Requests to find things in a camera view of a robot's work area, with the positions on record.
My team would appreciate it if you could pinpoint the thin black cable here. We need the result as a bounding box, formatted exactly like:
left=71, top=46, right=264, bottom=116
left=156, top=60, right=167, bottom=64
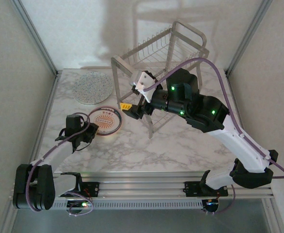
left=74, top=142, right=91, bottom=152

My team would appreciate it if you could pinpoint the small circuit board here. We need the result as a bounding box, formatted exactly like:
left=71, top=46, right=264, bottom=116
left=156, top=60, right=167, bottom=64
left=201, top=198, right=221, bottom=214
left=66, top=199, right=95, bottom=215

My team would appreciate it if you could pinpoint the orange plate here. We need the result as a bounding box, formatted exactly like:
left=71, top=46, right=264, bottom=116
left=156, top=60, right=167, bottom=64
left=95, top=130, right=125, bottom=138

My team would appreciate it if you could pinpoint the aluminium mounting rail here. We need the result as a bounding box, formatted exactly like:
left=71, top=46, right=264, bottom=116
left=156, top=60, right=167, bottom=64
left=10, top=171, right=275, bottom=201

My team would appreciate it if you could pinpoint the teal rimmed patterned plate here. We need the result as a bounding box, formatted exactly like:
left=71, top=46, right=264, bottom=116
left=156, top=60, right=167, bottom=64
left=88, top=106, right=124, bottom=136

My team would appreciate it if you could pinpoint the metal wire dish rack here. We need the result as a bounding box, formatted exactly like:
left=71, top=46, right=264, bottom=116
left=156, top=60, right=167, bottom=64
left=110, top=20, right=210, bottom=139

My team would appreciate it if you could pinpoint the aluminium table edge bar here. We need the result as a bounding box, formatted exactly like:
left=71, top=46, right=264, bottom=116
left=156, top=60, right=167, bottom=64
left=29, top=72, right=62, bottom=166

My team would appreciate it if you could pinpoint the aluminium frame post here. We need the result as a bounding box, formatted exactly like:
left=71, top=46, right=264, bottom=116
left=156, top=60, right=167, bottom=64
left=11, top=0, right=60, bottom=76
left=225, top=0, right=274, bottom=76

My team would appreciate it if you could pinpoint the blue speckled white plate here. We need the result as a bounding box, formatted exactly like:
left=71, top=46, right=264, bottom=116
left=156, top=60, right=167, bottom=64
left=73, top=71, right=114, bottom=106

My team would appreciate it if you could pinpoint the grey slotted cable duct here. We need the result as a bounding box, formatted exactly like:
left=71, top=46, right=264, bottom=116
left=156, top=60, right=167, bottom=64
left=52, top=200, right=204, bottom=210

